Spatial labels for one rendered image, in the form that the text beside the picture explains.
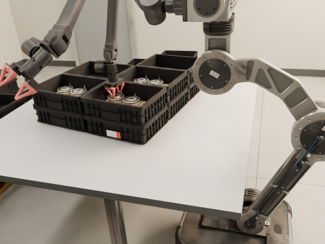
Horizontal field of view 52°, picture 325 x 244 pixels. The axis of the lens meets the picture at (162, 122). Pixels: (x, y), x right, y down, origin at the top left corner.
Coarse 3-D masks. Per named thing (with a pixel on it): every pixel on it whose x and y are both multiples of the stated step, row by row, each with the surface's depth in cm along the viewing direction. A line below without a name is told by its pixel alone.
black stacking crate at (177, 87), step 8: (128, 72) 220; (136, 72) 229; (144, 72) 226; (152, 72) 223; (160, 72) 220; (168, 72) 217; (176, 72) 215; (128, 80) 222; (168, 80) 220; (184, 80) 212; (176, 88) 201; (184, 88) 214; (168, 96) 194; (176, 96) 202
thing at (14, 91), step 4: (4, 76) 332; (12, 80) 322; (4, 84) 313; (8, 84) 318; (12, 84) 324; (16, 84) 330; (0, 88) 309; (4, 88) 315; (8, 88) 319; (12, 88) 324; (16, 88) 330; (0, 92) 310; (4, 92) 314; (8, 92) 319; (12, 92) 323; (16, 92) 331
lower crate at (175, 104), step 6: (186, 90) 214; (180, 96) 208; (186, 96) 218; (174, 102) 200; (180, 102) 210; (186, 102) 221; (168, 108) 197; (174, 108) 204; (180, 108) 212; (168, 114) 199; (174, 114) 205; (168, 120) 199
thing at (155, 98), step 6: (102, 84) 199; (138, 84) 195; (144, 84) 194; (162, 90) 185; (84, 96) 184; (156, 96) 178; (90, 102) 180; (96, 102) 178; (102, 102) 176; (108, 102) 174; (114, 102) 173; (150, 102) 173; (126, 108) 170; (132, 108) 168; (138, 108) 166; (144, 108) 168
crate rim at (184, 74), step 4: (132, 68) 224; (152, 68) 222; (156, 68) 220; (160, 68) 219; (164, 68) 219; (124, 72) 217; (184, 72) 210; (180, 76) 203; (184, 76) 208; (124, 80) 202; (176, 80) 198; (180, 80) 204; (148, 84) 194; (152, 84) 194; (168, 84) 192; (172, 84) 194; (168, 88) 190
